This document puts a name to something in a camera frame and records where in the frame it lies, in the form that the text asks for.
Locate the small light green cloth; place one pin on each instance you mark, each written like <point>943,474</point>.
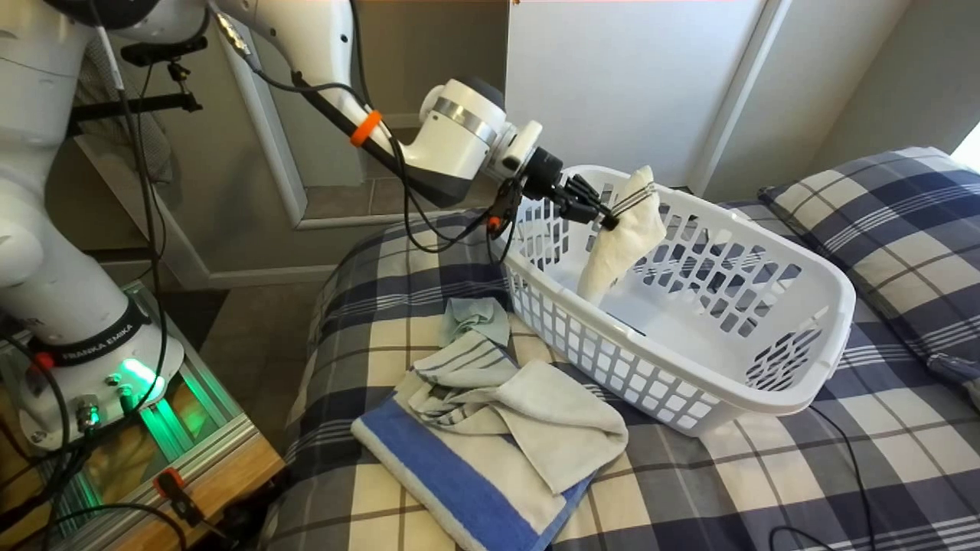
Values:
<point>475,312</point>

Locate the cream striped towel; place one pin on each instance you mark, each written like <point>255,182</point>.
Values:
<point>475,389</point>

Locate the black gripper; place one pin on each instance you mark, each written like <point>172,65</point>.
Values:
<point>571,196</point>

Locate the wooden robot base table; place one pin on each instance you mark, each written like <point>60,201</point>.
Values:
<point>172,475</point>

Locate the blue plaid bedspread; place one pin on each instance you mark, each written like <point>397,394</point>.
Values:
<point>884,461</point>

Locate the blue plaid pillow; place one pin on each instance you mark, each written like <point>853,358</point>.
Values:
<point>905,228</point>

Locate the white plastic laundry basket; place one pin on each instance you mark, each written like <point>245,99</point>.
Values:
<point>720,318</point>

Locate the blue and cream towel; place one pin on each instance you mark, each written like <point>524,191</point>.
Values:
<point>480,490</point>

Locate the small cream towel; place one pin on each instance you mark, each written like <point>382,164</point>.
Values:
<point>637,232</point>

